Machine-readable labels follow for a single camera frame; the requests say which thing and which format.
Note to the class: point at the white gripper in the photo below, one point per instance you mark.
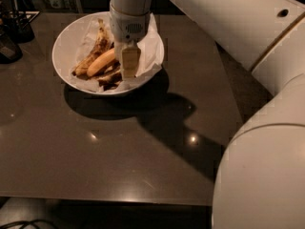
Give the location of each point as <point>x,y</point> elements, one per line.
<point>128,28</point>

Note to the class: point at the yellow banana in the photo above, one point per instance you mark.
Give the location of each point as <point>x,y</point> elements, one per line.
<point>101,63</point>

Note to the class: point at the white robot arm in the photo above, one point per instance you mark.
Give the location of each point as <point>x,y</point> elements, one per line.
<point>260,182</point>

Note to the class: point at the brown banana peel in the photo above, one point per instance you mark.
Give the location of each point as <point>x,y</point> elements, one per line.
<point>95,50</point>

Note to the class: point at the white ceramic bowl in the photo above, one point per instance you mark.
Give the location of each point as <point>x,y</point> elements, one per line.
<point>63,49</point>

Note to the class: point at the white paper liner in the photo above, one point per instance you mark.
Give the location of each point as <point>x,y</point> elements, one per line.
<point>151,58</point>

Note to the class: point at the black utensil holder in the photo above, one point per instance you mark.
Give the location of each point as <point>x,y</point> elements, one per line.
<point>16,23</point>

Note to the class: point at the dark kitchen appliance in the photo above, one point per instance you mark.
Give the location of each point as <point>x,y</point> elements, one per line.
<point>9,51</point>

